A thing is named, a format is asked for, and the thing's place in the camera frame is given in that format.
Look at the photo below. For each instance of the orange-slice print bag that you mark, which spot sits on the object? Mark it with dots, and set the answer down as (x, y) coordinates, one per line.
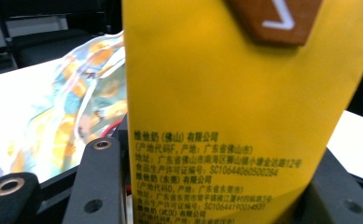
(76, 102)

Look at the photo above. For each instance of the red can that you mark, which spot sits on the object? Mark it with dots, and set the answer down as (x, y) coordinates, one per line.
(109, 129)

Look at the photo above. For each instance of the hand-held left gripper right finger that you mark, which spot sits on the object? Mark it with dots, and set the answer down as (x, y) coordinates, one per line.
(334, 199)

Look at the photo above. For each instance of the yellow drink carton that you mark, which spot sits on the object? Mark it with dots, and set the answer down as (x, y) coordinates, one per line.
(226, 93)

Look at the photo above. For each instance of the brown drink carton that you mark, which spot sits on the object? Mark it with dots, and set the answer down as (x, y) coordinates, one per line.
(272, 21)

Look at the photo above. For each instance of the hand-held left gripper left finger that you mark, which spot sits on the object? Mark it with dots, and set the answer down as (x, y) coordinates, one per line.
(96, 186)

